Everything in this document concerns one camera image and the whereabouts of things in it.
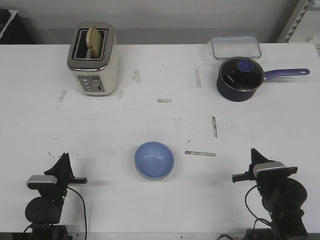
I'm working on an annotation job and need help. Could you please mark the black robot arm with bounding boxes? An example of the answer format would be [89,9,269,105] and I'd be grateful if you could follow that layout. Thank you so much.
[232,148,309,240]
[25,152,88,240]

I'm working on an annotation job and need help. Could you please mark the dark blue saucepan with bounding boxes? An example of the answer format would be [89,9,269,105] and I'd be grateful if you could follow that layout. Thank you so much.
[216,67,310,102]

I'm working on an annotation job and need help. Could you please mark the glass pot lid blue knob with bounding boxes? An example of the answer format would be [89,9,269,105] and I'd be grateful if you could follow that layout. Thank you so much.
[219,57,265,92]

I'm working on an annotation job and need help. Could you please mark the cream and chrome toaster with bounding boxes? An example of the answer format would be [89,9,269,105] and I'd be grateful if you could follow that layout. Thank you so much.
[67,21,120,96]

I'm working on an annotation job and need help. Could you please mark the clear plastic container blue rim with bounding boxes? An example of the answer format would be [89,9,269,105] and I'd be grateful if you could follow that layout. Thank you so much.
[208,35,262,60]

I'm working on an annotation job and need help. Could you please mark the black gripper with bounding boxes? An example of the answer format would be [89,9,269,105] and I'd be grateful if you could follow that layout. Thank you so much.
[232,148,298,183]
[38,152,88,200]

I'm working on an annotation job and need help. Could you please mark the white metal shelf upright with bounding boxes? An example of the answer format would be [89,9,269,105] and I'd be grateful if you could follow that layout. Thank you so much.
[276,0,316,43]

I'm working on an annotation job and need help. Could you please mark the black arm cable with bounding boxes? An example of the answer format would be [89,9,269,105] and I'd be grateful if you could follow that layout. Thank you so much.
[244,184,273,226]
[66,186,88,240]

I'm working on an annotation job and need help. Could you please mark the blue bowl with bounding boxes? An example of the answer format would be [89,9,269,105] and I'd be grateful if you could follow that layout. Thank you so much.
[134,141,175,181]

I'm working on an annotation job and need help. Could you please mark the toast slice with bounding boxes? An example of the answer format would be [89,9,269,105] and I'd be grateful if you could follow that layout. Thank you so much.
[85,27,103,59]

